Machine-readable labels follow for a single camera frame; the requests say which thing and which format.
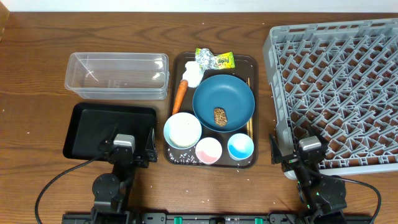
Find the brown food scrap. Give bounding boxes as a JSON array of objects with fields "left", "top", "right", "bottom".
[{"left": 213, "top": 108, "right": 228, "bottom": 127}]

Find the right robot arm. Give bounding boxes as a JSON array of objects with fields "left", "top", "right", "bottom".
[{"left": 269, "top": 134, "right": 348, "bottom": 223}]

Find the light blue rice bowl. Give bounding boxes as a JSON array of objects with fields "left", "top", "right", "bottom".
[{"left": 163, "top": 113, "right": 202, "bottom": 150}]

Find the clear plastic bin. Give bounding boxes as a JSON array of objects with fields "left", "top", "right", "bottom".
[{"left": 65, "top": 52, "right": 170, "bottom": 100}]

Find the orange carrot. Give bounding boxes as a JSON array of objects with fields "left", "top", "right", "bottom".
[{"left": 172, "top": 80, "right": 188, "bottom": 115}]

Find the blue cup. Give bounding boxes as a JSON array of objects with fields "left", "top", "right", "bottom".
[{"left": 227, "top": 133, "right": 254, "bottom": 161}]

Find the black plastic tray bin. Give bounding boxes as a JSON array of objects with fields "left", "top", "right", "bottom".
[{"left": 63, "top": 103, "right": 156, "bottom": 160}]

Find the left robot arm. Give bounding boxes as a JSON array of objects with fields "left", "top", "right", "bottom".
[{"left": 87, "top": 128, "right": 158, "bottom": 224}]

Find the white tissue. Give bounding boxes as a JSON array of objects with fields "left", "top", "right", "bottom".
[{"left": 182, "top": 61, "right": 204, "bottom": 88}]

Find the brown serving tray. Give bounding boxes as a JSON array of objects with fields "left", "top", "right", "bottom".
[{"left": 163, "top": 55, "right": 259, "bottom": 169}]

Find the grey dishwasher rack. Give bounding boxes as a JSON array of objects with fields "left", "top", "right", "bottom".
[{"left": 262, "top": 19, "right": 397, "bottom": 175}]

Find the foil and yellow snack wrapper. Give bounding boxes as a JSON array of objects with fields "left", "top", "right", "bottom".
[{"left": 195, "top": 48, "right": 235, "bottom": 70}]

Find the blue plate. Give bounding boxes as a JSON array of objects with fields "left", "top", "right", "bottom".
[{"left": 192, "top": 75, "right": 256, "bottom": 133}]

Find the wooden chopstick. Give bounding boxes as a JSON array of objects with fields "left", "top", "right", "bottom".
[
  {"left": 246, "top": 78, "right": 251, "bottom": 136},
  {"left": 248, "top": 117, "right": 253, "bottom": 140}
]

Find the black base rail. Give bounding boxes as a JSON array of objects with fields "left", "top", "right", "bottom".
[{"left": 61, "top": 212, "right": 374, "bottom": 224}]

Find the wooden chopstick left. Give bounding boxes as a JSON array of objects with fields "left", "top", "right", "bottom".
[{"left": 246, "top": 78, "right": 251, "bottom": 136}]

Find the pink cup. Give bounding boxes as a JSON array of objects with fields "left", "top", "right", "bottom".
[{"left": 195, "top": 138, "right": 223, "bottom": 165}]

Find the wooden chopstick right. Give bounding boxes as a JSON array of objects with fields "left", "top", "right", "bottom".
[{"left": 248, "top": 117, "right": 253, "bottom": 140}]

